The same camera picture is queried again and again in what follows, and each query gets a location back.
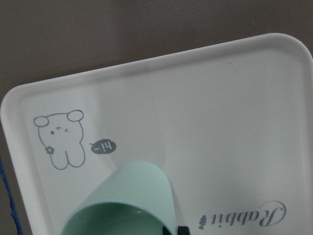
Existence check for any white rabbit tray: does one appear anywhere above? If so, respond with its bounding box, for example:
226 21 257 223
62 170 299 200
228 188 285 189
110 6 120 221
0 33 313 235

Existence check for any mint green cup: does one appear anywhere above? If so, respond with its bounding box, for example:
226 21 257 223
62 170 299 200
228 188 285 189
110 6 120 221
61 161 178 235

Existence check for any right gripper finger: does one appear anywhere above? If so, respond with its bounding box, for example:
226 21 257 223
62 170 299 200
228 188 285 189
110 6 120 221
177 221 190 235

